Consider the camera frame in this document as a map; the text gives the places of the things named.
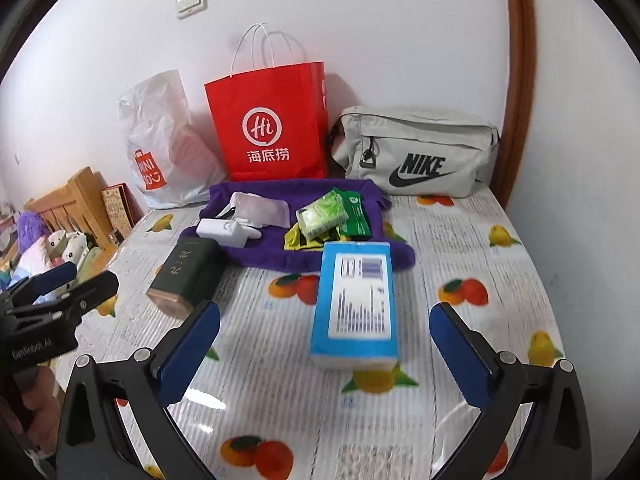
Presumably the patterned box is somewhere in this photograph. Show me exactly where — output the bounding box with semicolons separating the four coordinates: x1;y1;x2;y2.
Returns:
101;183;136;238

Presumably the fruit print tablecloth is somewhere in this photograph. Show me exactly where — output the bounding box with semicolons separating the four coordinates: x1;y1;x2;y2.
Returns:
52;192;566;480

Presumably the purple towel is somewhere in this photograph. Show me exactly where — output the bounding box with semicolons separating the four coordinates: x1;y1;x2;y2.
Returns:
179;178;417;273

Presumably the wooden headboard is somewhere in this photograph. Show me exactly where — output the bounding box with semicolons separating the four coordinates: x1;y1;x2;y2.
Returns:
25;166;121;256

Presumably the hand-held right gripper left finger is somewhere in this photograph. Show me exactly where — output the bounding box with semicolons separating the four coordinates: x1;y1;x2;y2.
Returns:
55;300;222;480

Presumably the yellow pouch with black strap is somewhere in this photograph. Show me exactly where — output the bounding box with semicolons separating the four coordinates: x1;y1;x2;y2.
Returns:
283;225;346;252

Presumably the dark green packet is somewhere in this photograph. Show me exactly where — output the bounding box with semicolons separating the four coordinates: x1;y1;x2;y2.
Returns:
332;187;373;238

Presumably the brown wooden door frame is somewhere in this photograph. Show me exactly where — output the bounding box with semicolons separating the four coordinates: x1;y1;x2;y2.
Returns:
502;0;538;208

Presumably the blue tissue pack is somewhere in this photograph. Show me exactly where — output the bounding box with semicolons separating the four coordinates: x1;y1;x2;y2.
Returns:
310;240;401;371

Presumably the grey waist bag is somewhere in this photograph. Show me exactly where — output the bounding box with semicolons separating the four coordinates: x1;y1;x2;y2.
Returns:
330;106;501;197

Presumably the white plastic shopping bag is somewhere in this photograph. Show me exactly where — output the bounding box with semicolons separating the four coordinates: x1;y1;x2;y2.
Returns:
118;70;228;210

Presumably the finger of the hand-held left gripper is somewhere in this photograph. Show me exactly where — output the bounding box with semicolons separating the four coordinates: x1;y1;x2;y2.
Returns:
47;270;120;322
7;262;79;303

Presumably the light green wipes pack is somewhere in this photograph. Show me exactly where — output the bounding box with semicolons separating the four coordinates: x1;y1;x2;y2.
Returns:
296;189;349;240

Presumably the white plush toy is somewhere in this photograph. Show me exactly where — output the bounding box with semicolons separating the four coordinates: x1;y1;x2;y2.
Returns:
47;230;91;262

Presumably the white sock pair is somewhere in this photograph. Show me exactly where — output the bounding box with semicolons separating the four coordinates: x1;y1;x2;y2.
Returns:
229;191;291;229

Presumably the purple plush toy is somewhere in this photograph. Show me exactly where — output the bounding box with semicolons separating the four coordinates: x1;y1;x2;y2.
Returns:
16;211;46;251

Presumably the white light switch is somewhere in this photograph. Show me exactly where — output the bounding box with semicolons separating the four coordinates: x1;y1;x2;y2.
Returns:
175;0;207;20

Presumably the dark green tin box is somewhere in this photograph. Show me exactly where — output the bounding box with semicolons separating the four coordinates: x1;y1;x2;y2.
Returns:
146;237;227;320

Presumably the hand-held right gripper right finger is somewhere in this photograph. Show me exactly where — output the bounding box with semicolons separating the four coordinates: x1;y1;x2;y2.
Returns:
429;301;593;480

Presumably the red paper bag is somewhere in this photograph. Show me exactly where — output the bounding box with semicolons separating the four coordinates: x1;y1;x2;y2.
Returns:
204;22;328;182

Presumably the person's left hand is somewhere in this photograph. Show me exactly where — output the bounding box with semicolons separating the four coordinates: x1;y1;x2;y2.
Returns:
20;365;64;457

